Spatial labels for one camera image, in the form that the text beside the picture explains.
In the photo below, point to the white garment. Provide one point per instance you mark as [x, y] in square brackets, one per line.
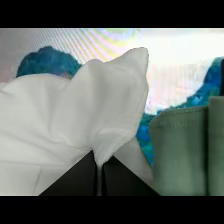
[66, 113]

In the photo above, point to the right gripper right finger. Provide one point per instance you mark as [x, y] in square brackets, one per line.
[125, 181]

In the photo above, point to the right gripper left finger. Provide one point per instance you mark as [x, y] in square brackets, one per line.
[78, 181]

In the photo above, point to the green garment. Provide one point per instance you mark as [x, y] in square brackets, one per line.
[181, 150]

